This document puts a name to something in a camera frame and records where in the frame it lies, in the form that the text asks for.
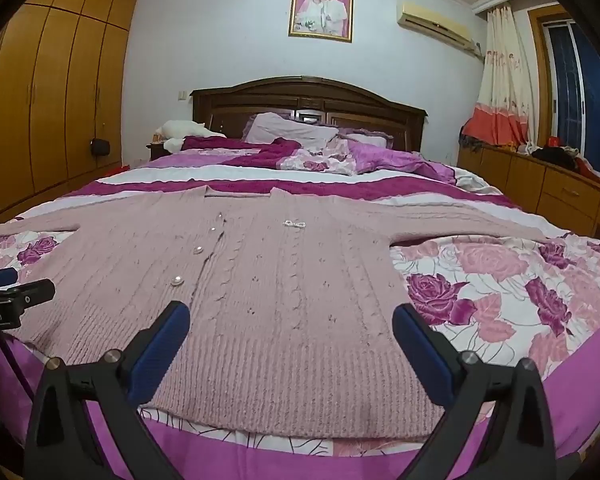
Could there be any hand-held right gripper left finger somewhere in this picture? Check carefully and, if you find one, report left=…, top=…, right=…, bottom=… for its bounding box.
left=22, top=301, right=191, bottom=480

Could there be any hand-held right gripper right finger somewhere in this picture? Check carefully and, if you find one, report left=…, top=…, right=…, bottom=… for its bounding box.
left=392, top=302, right=568, bottom=480

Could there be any pink knit cardigan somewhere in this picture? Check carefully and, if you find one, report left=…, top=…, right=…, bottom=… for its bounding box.
left=0, top=185, right=561, bottom=440

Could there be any striped floral bed cover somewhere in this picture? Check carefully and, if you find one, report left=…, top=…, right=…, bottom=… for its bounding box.
left=0, top=164, right=600, bottom=480

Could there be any wooden wardrobe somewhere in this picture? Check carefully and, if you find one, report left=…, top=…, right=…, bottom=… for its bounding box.
left=0, top=0, right=140, bottom=235

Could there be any purple floral quilt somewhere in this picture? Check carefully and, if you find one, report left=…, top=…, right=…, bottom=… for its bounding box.
left=150, top=135, right=457, bottom=187

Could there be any wooden dresser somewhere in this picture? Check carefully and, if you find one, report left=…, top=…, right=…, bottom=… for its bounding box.
left=456, top=142, right=600, bottom=239

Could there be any small purple frilled pillow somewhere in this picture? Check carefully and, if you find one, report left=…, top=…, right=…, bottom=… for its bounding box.
left=337, top=127, right=395, bottom=152

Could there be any white plush toy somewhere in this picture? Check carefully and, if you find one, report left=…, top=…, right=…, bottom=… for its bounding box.
left=152, top=120, right=227, bottom=154

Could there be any dark cloth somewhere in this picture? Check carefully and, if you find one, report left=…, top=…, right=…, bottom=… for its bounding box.
left=530, top=144, right=579, bottom=172

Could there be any dark wooden headboard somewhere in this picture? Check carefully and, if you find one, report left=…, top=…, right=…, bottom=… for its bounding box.
left=190, top=76, right=427, bottom=154

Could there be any lilac pillow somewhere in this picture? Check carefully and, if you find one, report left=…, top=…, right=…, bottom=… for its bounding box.
left=242, top=112, right=339, bottom=146

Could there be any floral curtain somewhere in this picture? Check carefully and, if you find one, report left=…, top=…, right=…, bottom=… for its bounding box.
left=462, top=4, right=537, bottom=149

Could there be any window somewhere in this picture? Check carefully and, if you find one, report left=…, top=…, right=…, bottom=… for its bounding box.
left=527, top=5, right=600, bottom=182

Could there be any framed wedding photo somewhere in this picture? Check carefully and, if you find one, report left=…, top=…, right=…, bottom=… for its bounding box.
left=288, top=0, right=355, bottom=44

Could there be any wall air conditioner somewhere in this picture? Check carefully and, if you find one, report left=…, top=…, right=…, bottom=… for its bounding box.
left=396, top=1, right=483, bottom=57

